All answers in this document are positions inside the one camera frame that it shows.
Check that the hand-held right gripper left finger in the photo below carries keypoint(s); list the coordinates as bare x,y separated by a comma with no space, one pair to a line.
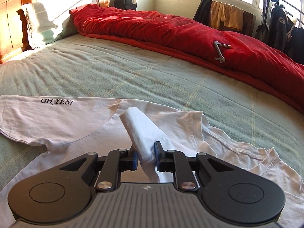
133,162

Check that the black jacket with round patch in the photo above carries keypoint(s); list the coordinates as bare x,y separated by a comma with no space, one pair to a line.
277,28

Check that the white printed t-shirt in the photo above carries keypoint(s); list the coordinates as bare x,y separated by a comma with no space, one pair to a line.
71,123

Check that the orange draped cloth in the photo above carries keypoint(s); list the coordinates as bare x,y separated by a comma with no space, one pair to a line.
235,19

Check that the black hanging garment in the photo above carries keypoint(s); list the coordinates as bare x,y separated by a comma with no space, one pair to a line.
298,45

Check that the black draped cloth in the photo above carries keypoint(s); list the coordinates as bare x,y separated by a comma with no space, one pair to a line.
203,11

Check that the green and white pillow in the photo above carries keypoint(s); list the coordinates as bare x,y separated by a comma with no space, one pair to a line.
42,21

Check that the beige hanging garment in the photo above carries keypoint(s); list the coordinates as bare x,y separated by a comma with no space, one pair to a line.
290,30

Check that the wooden headboard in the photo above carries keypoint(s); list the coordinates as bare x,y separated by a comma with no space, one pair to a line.
9,16

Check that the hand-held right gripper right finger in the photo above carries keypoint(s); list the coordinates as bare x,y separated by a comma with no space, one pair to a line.
156,156

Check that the brown chair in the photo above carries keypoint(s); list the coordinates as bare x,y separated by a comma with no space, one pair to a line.
249,23

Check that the red duvet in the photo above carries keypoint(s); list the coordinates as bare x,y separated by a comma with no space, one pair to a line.
154,28

